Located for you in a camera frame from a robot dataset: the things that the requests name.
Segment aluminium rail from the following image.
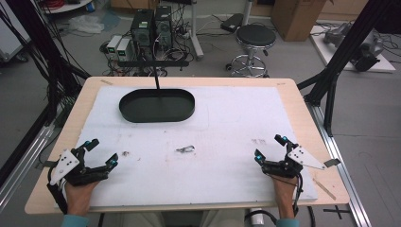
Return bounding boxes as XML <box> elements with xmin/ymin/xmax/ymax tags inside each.
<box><xmin>306</xmin><ymin>102</ymin><xmax>374</xmax><ymax>227</ymax></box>
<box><xmin>0</xmin><ymin>124</ymin><xmax>56</xmax><ymax>211</ymax></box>

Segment person's right hand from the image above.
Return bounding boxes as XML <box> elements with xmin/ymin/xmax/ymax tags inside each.
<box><xmin>270</xmin><ymin>174</ymin><xmax>299</xmax><ymax>220</ymax></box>

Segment white foam mat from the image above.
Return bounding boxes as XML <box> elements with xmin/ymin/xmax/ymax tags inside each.
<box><xmin>56</xmin><ymin>85</ymin><xmax>319</xmax><ymax>209</ymax></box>

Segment white board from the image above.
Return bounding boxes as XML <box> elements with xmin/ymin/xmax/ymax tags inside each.
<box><xmin>309</xmin><ymin>25</ymin><xmax>397</xmax><ymax>74</ymax></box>

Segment black camera stand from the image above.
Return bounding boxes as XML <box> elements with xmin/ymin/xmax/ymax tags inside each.
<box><xmin>117</xmin><ymin>46</ymin><xmax>190</xmax><ymax>92</ymax></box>

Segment brown cardboard box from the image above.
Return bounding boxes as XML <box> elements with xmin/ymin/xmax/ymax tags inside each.
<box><xmin>270</xmin><ymin>0</ymin><xmax>329</xmax><ymax>43</ymax></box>

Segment thin wooden stick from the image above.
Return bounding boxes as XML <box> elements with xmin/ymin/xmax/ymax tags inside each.
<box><xmin>311</xmin><ymin>177</ymin><xmax>338</xmax><ymax>201</ymax></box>

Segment white table leg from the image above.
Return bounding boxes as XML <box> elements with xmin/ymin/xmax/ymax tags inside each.
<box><xmin>248</xmin><ymin>207</ymin><xmax>265</xmax><ymax>227</ymax></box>

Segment black round stool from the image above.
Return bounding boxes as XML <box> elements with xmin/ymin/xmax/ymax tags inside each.
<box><xmin>224</xmin><ymin>24</ymin><xmax>277</xmax><ymax>79</ymax></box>

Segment grey robot device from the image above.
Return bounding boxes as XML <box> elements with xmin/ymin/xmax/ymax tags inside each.
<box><xmin>323</xmin><ymin>22</ymin><xmax>386</xmax><ymax>73</ymax></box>

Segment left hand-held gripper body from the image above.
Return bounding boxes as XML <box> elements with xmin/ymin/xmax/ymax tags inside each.
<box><xmin>49</xmin><ymin>146</ymin><xmax>111</xmax><ymax>187</ymax></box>

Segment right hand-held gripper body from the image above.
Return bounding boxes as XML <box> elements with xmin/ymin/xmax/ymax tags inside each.
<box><xmin>261</xmin><ymin>143</ymin><xmax>327</xmax><ymax>180</ymax></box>

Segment black oval tray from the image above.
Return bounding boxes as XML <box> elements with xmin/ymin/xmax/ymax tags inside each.
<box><xmin>118</xmin><ymin>88</ymin><xmax>196</xmax><ymax>124</ymax></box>

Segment right hand-held gripper cable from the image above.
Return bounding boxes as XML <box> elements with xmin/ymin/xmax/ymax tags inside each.
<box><xmin>290</xmin><ymin>173</ymin><xmax>305</xmax><ymax>218</ymax></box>

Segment clear plastic bag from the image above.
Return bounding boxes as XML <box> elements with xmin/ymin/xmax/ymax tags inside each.
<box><xmin>67</xmin><ymin>14</ymin><xmax>106</xmax><ymax>35</ymax></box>

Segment black power adapter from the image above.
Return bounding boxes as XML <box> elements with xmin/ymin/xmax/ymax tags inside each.
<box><xmin>219</xmin><ymin>12</ymin><xmax>244</xmax><ymax>33</ymax></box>

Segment person's legs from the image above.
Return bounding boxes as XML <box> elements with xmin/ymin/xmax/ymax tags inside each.
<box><xmin>103</xmin><ymin>209</ymin><xmax>250</xmax><ymax>227</ymax></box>

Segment white power supply unit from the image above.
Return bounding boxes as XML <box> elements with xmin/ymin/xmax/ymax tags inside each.
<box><xmin>106</xmin><ymin>34</ymin><xmax>123</xmax><ymax>55</ymax></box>
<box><xmin>115</xmin><ymin>38</ymin><xmax>132</xmax><ymax>62</ymax></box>

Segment person's left hand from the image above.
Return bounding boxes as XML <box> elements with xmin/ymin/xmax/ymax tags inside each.
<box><xmin>63</xmin><ymin>181</ymin><xmax>100</xmax><ymax>218</ymax></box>

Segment small metal clip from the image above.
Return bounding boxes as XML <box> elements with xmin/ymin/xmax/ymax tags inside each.
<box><xmin>175</xmin><ymin>145</ymin><xmax>196</xmax><ymax>154</ymax></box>

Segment black computer tower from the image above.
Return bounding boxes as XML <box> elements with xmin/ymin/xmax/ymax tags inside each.
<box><xmin>130</xmin><ymin>9</ymin><xmax>156</xmax><ymax>50</ymax></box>
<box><xmin>153</xmin><ymin>5</ymin><xmax>174</xmax><ymax>50</ymax></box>

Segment black metal frame strut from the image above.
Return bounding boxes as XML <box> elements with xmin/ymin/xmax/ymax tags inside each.
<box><xmin>296</xmin><ymin>0</ymin><xmax>401</xmax><ymax>137</ymax></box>
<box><xmin>0</xmin><ymin>0</ymin><xmax>93</xmax><ymax>127</ymax></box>

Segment black tape cross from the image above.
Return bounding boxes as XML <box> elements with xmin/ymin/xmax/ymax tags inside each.
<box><xmin>323</xmin><ymin>204</ymin><xmax>352</xmax><ymax>220</ymax></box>

